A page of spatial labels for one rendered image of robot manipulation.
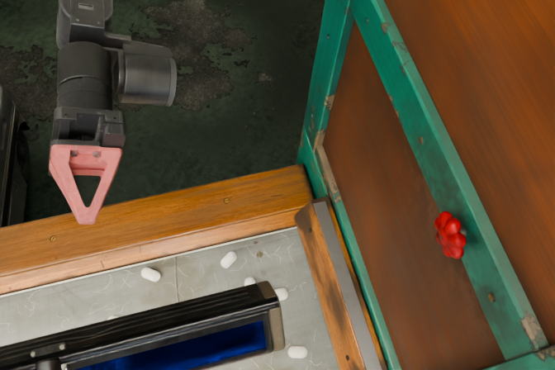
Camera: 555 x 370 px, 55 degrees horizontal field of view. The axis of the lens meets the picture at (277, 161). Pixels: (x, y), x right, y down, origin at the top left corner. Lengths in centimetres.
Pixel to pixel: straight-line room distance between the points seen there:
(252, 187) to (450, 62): 60
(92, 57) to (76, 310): 52
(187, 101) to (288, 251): 116
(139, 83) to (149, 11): 175
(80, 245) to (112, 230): 6
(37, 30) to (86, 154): 185
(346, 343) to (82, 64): 56
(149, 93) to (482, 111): 36
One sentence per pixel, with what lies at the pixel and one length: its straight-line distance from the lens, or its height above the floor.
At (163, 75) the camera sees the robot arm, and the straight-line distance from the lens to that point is 63.
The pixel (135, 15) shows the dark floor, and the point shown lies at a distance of 237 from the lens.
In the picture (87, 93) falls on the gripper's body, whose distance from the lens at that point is 60.
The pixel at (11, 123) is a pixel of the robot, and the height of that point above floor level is 25.
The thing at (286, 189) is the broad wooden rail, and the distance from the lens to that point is 102.
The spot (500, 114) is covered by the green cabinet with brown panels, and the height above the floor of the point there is 135.
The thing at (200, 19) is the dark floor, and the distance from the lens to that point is 232.
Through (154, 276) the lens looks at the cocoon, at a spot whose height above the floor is 76.
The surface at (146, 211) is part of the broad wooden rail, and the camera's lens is 102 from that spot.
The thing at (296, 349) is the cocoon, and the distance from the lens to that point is 94.
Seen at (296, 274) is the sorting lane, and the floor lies 74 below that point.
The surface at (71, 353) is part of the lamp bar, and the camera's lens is 61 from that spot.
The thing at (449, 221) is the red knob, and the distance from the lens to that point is 49.
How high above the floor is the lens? 169
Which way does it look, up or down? 61 degrees down
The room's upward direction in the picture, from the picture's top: 6 degrees clockwise
